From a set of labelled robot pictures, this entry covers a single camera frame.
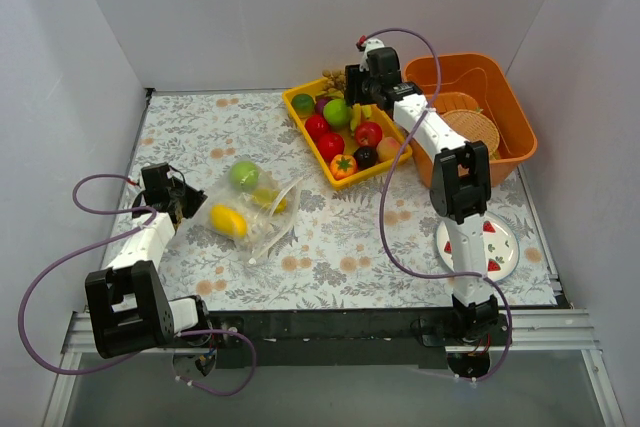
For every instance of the orange fake persimmon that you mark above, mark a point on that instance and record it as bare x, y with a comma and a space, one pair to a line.
343, 166

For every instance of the purple fake onion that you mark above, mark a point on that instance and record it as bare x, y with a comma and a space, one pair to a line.
320, 105

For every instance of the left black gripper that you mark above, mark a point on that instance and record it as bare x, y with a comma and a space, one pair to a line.
189, 198

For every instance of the yellow fake lemon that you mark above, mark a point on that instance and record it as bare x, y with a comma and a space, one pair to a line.
227, 222

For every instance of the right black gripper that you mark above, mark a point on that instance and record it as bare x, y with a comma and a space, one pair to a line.
353, 85

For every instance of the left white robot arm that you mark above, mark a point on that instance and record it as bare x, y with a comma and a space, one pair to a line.
129, 309

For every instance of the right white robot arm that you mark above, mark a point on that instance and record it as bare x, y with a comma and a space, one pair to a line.
460, 183

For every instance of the green fake apple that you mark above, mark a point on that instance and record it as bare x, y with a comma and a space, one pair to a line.
244, 176
337, 113

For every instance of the yellow banana bunch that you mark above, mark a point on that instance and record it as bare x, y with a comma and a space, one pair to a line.
359, 114

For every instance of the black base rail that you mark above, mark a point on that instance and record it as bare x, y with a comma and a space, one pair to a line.
426, 338

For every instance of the brown fake longan bunch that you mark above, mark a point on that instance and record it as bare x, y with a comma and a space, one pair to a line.
333, 84

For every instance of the green orange fake fruit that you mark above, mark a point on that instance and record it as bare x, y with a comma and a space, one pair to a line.
303, 104

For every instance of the red fake apple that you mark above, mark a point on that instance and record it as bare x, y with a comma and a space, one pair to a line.
368, 134

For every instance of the orange plastic tub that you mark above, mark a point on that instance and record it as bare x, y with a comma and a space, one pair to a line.
471, 81

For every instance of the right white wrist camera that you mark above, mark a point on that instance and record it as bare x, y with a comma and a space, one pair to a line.
365, 46

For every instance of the fake peach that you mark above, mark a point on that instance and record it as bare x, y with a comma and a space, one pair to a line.
387, 149

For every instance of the round woven bamboo tray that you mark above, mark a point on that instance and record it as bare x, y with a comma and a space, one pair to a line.
464, 122

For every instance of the watermelon pattern plate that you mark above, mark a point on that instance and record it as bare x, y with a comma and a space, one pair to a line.
500, 242

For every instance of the yellow plastic tray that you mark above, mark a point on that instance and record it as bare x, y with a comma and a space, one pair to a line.
379, 117

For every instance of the yellow green fake starfruit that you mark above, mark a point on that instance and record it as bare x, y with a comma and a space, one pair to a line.
264, 199

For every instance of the clear zip top bag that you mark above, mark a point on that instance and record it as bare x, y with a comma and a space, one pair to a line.
265, 227

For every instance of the dark fake plum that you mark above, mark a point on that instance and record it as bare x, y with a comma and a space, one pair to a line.
365, 157

